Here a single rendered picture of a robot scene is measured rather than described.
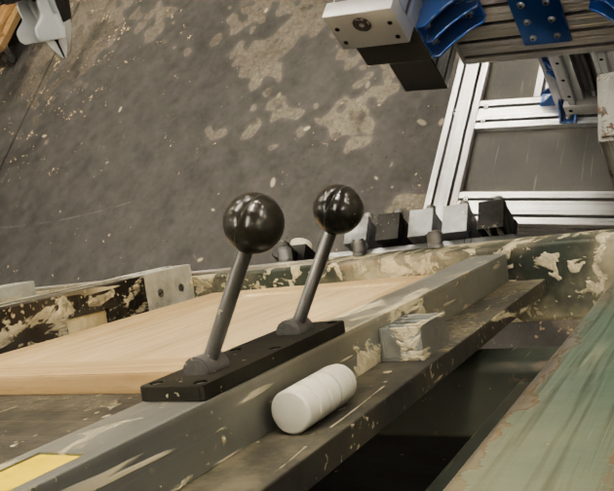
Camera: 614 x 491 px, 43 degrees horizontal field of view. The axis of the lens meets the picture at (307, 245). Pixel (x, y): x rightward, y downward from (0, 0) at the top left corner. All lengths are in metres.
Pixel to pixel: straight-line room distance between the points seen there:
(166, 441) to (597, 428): 0.23
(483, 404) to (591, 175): 1.24
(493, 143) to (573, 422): 1.82
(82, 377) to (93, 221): 2.38
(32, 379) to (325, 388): 0.37
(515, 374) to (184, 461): 0.43
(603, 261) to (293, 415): 0.68
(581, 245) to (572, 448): 0.83
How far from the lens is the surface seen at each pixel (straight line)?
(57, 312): 1.14
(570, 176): 2.01
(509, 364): 0.81
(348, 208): 0.57
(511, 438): 0.31
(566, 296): 1.13
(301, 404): 0.51
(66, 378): 0.79
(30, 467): 0.42
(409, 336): 0.69
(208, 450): 0.48
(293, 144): 2.72
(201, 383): 0.49
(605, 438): 0.31
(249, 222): 0.46
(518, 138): 2.11
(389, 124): 2.58
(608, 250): 1.12
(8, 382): 0.85
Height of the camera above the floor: 1.88
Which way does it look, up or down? 50 degrees down
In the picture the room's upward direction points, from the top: 46 degrees counter-clockwise
